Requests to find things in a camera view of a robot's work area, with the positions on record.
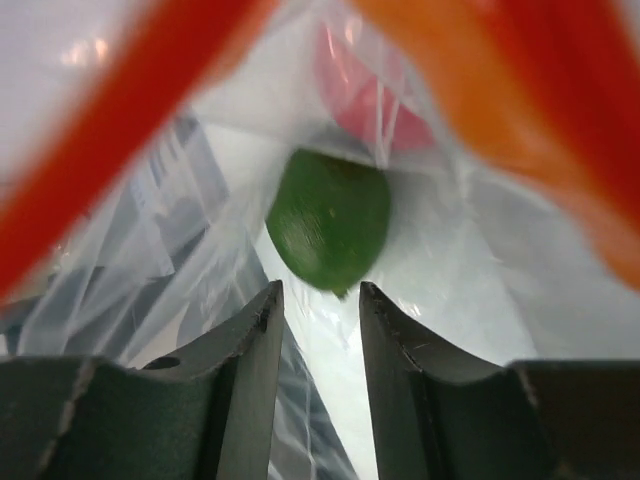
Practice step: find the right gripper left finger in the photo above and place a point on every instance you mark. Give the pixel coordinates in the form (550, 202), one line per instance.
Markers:
(203, 411)

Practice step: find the green fake avocado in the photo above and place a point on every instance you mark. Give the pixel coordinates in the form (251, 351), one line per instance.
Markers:
(329, 220)

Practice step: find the clear zip top bag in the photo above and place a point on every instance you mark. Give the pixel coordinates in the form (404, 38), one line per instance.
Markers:
(137, 175)

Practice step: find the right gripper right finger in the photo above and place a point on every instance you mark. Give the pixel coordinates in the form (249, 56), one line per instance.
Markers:
(439, 412)

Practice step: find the red fake apple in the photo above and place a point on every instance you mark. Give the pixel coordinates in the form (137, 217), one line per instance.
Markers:
(359, 102)

